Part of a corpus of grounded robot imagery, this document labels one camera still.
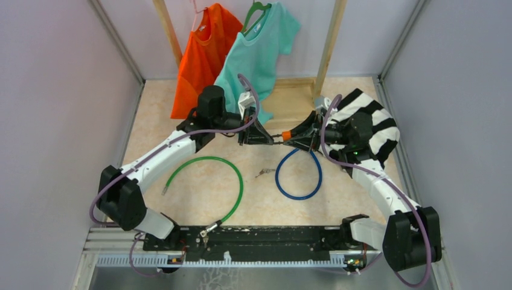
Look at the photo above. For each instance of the teal t-shirt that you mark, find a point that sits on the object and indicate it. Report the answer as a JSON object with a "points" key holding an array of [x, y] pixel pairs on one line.
{"points": [[255, 55]]}

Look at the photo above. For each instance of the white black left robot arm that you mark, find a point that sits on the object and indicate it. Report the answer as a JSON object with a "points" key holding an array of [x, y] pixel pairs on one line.
{"points": [[120, 195]]}

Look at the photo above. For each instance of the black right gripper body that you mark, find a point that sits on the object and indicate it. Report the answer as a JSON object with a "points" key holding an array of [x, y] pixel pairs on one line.
{"points": [[314, 139]]}

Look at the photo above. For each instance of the orange t-shirt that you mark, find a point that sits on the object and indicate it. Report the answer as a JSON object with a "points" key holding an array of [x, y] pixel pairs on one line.
{"points": [[204, 57]]}

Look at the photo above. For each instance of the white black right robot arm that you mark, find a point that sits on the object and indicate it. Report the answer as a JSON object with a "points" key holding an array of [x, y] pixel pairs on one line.
{"points": [[411, 235]]}

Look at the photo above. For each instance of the black white striped cloth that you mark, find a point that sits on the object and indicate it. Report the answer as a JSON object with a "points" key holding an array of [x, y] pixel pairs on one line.
{"points": [[380, 116]]}

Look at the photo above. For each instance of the pink clothes hanger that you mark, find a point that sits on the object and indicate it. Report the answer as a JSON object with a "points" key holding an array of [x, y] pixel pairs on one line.
{"points": [[197, 12]]}

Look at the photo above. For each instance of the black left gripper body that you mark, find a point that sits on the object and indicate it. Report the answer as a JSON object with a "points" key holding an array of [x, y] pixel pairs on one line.
{"points": [[247, 135]]}

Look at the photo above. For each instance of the silver cable lock keys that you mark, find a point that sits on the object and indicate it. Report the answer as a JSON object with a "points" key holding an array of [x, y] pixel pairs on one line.
{"points": [[265, 171]]}

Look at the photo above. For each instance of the orange black padlock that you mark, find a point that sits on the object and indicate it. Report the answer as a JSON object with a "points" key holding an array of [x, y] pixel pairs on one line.
{"points": [[282, 138]]}

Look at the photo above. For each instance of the wooden clothes rack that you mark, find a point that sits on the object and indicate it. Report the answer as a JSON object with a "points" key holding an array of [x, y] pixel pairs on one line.
{"points": [[293, 98]]}

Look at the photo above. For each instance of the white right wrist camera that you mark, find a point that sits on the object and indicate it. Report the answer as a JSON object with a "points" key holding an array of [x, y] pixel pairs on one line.
{"points": [[321, 104]]}

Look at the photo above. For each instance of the green cable lock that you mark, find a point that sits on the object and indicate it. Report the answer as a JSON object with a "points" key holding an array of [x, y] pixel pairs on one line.
{"points": [[214, 187]]}

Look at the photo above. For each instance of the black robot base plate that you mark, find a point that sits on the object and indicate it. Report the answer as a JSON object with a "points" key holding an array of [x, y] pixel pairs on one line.
{"points": [[268, 244]]}

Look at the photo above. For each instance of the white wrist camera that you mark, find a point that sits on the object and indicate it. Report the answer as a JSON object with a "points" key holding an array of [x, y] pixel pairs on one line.
{"points": [[321, 104], [245, 101]]}

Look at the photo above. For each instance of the white slotted cable duct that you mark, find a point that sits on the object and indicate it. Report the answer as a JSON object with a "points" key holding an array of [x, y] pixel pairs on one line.
{"points": [[226, 261]]}

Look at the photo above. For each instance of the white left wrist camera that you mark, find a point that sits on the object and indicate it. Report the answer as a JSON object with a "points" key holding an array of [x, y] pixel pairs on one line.
{"points": [[245, 101]]}

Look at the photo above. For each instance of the blue cable lock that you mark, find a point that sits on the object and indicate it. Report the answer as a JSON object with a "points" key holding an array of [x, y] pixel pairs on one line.
{"points": [[299, 177]]}

